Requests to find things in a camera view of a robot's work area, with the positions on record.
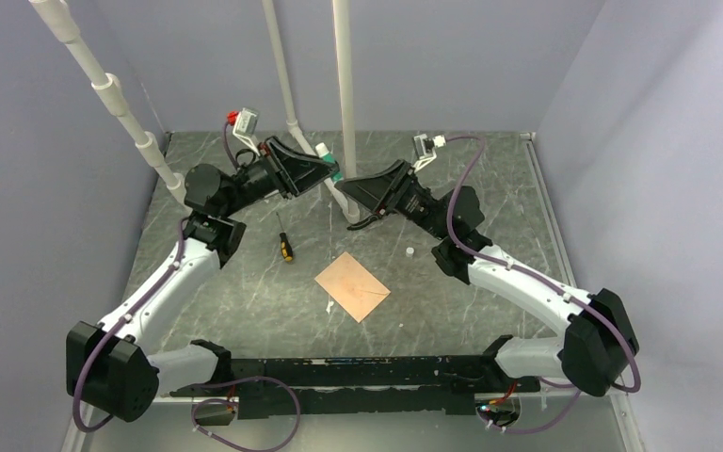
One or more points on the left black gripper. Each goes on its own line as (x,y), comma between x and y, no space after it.
(293,169)

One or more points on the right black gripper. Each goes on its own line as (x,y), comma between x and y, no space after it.
(375,191)

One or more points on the green white glue stick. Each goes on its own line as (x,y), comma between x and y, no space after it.
(325,154)

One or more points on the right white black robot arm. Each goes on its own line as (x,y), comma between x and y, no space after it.
(594,340)

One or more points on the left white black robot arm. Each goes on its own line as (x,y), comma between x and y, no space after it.
(112,367)

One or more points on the black grey pliers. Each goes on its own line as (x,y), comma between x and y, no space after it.
(367,221)

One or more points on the yellow black screwdriver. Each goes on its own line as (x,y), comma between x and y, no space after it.
(287,252)

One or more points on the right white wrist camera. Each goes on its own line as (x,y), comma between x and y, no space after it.
(425,148)

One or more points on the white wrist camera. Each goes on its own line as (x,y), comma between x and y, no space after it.
(243,123)
(425,148)

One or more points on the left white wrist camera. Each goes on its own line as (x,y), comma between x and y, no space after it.
(243,123)

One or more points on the aluminium table frame rail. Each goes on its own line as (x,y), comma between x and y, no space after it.
(261,306)

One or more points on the white PVC pipe frame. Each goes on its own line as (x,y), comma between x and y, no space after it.
(196,62)

